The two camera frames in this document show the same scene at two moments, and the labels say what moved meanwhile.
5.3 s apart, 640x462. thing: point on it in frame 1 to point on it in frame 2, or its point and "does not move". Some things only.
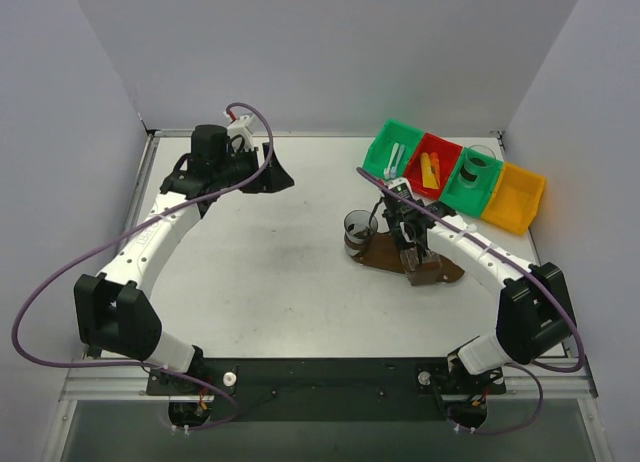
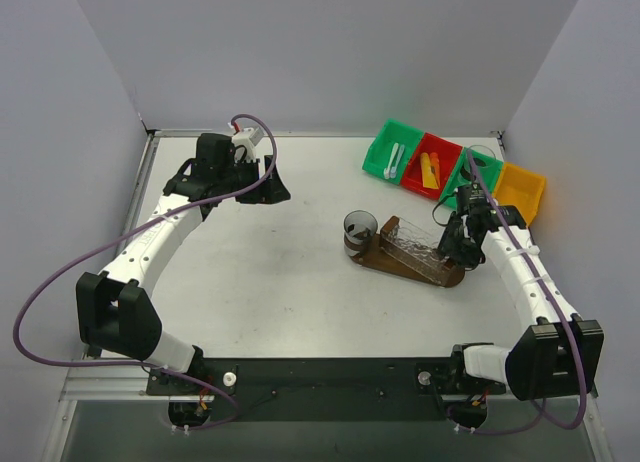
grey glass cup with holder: [359, 226] does not move
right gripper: [417, 237] to [461, 232]
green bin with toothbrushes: [378, 154] does not move
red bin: [448, 154] does not move
